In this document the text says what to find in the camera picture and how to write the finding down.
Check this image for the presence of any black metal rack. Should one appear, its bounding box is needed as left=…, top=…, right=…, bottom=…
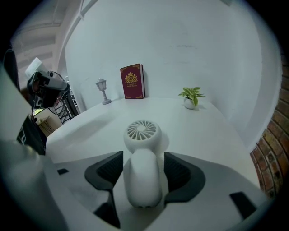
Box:
left=53, top=93, right=80, bottom=124

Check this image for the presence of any small grey lantern lamp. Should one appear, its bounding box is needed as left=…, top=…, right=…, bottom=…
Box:
left=95, top=78, right=112, bottom=106

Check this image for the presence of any white round vent fan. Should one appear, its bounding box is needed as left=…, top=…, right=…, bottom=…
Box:
left=123, top=120, right=169, bottom=208

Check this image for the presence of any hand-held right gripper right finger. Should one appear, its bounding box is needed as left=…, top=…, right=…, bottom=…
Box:
left=149, top=151, right=271, bottom=231

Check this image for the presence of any person's black printed shirt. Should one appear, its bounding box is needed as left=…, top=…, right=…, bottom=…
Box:
left=16, top=115, right=47, bottom=156

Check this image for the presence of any white table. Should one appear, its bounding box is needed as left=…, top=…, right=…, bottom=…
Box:
left=45, top=97, right=260, bottom=194

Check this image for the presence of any small potted green plant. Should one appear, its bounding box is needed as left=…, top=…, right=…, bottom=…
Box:
left=178, top=87, right=206, bottom=110

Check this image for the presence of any dark red gold-print book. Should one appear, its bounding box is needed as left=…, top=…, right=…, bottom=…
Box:
left=120, top=64, right=146, bottom=100

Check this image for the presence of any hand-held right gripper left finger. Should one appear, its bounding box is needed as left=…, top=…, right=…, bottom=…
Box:
left=44, top=151, right=124, bottom=231

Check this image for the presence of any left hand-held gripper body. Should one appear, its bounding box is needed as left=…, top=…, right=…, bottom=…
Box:
left=24, top=57, right=70, bottom=108

